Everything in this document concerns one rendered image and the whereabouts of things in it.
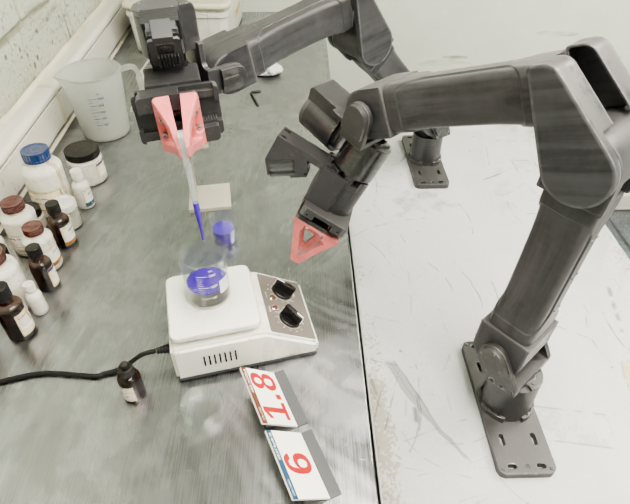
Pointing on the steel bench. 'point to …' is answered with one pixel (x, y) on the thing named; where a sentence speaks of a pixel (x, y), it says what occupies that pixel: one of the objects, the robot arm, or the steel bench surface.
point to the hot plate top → (240, 309)
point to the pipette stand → (218, 193)
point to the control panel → (283, 308)
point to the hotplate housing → (237, 348)
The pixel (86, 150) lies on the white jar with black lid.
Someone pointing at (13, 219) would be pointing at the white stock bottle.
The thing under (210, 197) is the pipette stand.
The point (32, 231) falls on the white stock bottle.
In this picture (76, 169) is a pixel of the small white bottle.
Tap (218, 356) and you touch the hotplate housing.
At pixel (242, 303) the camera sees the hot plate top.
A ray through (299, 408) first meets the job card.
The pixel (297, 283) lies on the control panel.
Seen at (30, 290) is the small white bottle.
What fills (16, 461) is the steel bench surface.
